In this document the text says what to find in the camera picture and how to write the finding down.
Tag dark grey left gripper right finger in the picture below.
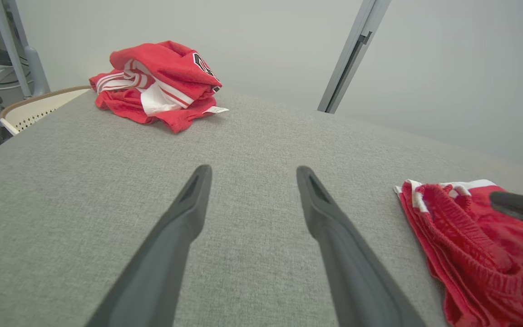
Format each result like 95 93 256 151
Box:
296 166 426 327

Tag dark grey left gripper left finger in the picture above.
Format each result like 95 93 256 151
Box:
84 164 213 327

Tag red white sports shorts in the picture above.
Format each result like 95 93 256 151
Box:
394 179 523 327

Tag red white basketball jersey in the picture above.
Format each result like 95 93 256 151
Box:
89 40 229 134

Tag white perforated laundry basket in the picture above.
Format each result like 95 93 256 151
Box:
0 85 92 136

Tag grey metal stand leg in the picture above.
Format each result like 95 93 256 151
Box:
0 0 51 99

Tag grey aluminium partition post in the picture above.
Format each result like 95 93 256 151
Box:
317 0 392 114

